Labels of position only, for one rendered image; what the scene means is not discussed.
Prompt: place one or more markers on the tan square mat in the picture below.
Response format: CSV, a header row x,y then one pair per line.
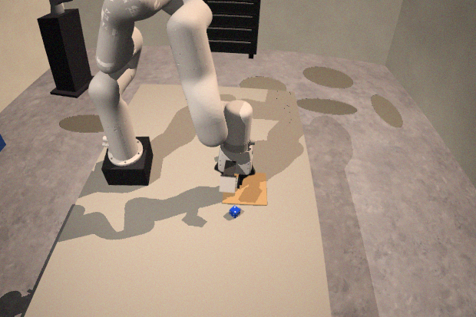
x,y
251,192

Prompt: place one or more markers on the blue die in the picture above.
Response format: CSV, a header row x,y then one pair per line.
x,y
235,211

